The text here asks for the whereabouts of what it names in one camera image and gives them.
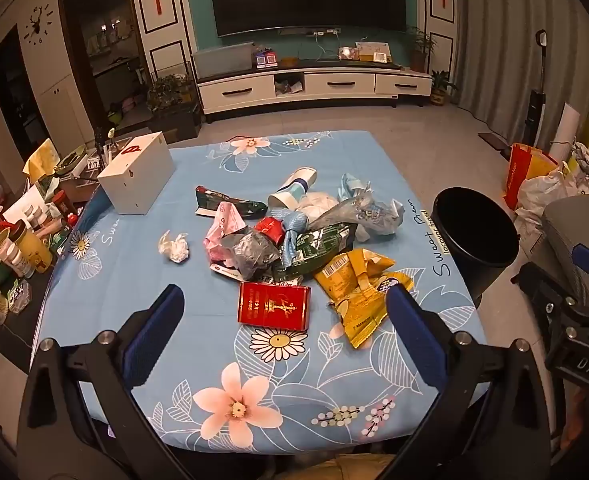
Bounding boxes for dark green red packet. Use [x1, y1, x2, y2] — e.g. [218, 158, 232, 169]
[194, 186, 268, 218]

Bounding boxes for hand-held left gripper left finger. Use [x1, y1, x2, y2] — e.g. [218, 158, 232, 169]
[17, 284, 195, 480]

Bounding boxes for yellow paper sheet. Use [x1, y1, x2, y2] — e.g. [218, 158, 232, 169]
[23, 139, 58, 183]

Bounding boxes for brown floor mat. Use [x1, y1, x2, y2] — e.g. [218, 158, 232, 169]
[478, 132, 512, 151]

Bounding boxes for clear printed plastic bag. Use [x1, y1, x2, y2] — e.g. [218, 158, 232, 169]
[319, 192, 405, 243]

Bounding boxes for white clear plastic bag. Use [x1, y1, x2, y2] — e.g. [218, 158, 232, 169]
[294, 191, 340, 223]

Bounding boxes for floral blue tablecloth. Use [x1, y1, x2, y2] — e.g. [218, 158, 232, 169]
[32, 130, 490, 456]

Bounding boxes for upright vacuum cleaner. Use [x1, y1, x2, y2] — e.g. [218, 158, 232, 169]
[524, 29, 549, 121]

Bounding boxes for white television cabinet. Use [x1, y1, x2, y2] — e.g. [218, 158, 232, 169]
[197, 60, 432, 116]

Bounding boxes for red cigarette box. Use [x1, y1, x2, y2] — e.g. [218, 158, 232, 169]
[238, 281, 311, 331]

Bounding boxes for small potted plant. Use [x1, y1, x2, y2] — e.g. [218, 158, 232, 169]
[429, 70, 457, 107]

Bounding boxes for light blue face mask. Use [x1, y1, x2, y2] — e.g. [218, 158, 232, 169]
[269, 209, 309, 267]

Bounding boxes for grey sofa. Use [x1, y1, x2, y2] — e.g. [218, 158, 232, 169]
[541, 195, 589, 301]

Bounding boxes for white orange gift box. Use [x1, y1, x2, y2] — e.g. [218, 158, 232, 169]
[355, 41, 392, 63]

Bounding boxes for white box with red mark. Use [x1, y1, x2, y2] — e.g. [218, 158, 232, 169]
[97, 131, 176, 215]

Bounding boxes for tall potted plant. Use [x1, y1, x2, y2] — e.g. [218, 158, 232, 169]
[404, 25, 437, 73]

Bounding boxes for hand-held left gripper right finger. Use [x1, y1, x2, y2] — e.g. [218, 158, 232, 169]
[374, 284, 565, 480]

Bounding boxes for black wall clock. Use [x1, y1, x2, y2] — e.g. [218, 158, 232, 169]
[23, 4, 54, 43]

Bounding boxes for cluster of small bottles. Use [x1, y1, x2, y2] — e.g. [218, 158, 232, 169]
[0, 192, 78, 328]

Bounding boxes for person's tan trousers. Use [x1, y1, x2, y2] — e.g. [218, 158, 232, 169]
[269, 452, 400, 480]

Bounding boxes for white blue-striped paper cup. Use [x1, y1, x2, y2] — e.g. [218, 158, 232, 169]
[267, 167, 319, 209]

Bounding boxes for yellow snack packet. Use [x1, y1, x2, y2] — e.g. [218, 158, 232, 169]
[314, 249, 415, 350]

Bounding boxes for pink plastic bag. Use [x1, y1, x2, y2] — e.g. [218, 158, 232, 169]
[203, 201, 252, 266]

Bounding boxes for green snack packet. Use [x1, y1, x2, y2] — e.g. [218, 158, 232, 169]
[272, 222, 357, 281]

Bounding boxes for grey curtain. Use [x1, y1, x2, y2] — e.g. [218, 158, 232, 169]
[449, 0, 589, 161]

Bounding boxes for black trash bin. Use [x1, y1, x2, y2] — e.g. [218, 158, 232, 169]
[431, 186, 521, 308]

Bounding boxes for crumpled patterned cloth pile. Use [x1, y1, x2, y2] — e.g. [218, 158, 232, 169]
[564, 142, 589, 196]

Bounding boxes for white tissue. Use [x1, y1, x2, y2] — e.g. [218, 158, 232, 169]
[158, 231, 190, 264]

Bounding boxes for yellow canister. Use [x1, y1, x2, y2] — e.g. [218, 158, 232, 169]
[12, 227, 54, 275]

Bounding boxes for grey plastic bag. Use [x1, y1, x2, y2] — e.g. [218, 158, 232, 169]
[222, 230, 281, 282]

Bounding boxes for red yellow shopping bag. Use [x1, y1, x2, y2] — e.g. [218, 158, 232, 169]
[503, 142, 559, 211]

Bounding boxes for bushy plant on dark stand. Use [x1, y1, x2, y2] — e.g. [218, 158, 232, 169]
[147, 74, 202, 143]

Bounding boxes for white rolled board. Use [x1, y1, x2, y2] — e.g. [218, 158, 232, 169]
[549, 102, 581, 153]

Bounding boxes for white plastic sack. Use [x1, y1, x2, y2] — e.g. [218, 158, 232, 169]
[514, 160, 589, 241]

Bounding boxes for glass aquarium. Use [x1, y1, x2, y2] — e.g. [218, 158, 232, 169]
[192, 42, 254, 81]

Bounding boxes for person's right forearm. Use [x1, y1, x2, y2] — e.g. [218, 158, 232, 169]
[557, 390, 589, 466]

